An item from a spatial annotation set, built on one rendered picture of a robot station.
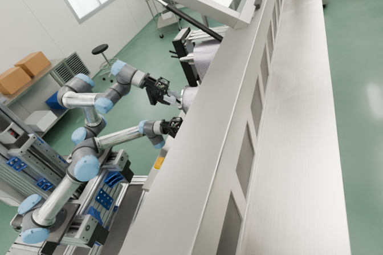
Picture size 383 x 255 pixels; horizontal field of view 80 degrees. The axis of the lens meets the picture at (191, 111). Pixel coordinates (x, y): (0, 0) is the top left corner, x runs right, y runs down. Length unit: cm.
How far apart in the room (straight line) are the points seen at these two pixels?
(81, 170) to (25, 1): 394
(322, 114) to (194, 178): 43
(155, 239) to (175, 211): 3
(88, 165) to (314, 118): 100
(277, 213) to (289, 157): 13
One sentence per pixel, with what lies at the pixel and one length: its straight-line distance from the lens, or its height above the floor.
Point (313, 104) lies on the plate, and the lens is 68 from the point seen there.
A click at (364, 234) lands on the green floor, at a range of 208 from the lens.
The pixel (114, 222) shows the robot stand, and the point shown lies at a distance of 226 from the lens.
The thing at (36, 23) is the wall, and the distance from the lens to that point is 486.
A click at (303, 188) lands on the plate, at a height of 144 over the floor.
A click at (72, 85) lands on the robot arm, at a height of 141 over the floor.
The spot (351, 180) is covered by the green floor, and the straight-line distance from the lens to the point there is 226.
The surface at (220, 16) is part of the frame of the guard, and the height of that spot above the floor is 169.
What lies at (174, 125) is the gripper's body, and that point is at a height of 115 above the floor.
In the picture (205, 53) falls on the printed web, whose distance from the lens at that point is 116.
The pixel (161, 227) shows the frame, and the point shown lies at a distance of 29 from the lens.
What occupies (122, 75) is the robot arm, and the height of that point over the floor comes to 146.
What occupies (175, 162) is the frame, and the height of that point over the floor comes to 165.
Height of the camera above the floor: 189
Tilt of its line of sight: 38 degrees down
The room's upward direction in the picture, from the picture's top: 23 degrees counter-clockwise
